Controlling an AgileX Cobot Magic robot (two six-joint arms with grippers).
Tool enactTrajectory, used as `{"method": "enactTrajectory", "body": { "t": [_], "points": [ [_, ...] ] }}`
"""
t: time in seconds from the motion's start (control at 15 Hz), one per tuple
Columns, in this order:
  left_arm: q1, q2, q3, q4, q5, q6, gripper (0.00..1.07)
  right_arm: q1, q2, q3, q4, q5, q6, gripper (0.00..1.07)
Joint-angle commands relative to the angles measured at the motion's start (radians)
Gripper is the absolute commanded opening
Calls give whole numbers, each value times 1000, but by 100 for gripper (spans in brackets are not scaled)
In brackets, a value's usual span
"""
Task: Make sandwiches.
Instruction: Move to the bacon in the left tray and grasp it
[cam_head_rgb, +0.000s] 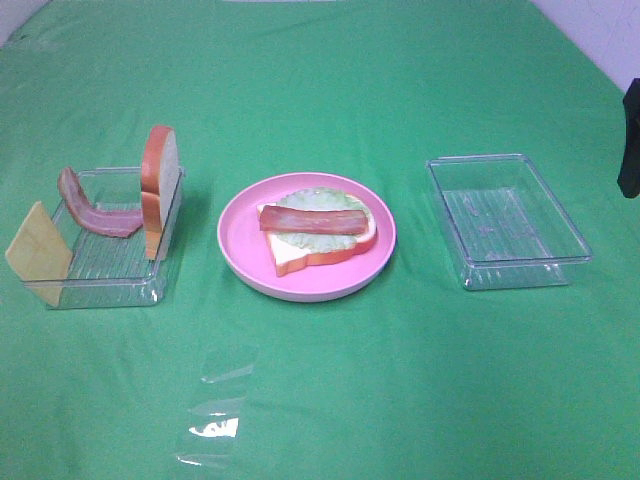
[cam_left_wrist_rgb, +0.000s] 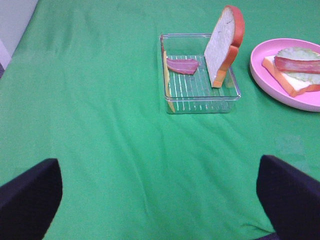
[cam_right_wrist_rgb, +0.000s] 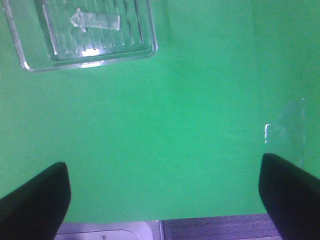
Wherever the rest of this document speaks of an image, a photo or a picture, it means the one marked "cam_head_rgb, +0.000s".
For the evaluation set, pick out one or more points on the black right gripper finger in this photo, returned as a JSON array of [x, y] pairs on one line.
[[628, 177]]

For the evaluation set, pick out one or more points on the green lettuce leaf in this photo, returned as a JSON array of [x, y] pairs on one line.
[[325, 199]]

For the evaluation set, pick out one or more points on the toast bread slice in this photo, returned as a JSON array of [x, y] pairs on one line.
[[288, 259], [159, 176]]

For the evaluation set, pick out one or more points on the bacon strip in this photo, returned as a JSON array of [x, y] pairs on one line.
[[110, 223], [275, 218]]

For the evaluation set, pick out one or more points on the right clear plastic tray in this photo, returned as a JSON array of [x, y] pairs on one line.
[[503, 225]]

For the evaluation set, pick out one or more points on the clear plastic tray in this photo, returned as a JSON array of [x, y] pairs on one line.
[[106, 272], [503, 225]]

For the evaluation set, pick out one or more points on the green tablecloth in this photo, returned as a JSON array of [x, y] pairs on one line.
[[411, 378]]

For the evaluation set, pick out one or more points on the pink round plate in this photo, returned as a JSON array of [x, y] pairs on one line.
[[245, 248]]

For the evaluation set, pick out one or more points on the clear plastic film sheet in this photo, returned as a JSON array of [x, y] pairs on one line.
[[207, 438]]

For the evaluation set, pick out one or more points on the left clear plastic tray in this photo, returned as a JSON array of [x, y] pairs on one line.
[[106, 272]]

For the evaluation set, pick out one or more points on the yellow cheese slice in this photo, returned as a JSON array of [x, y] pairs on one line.
[[39, 256]]

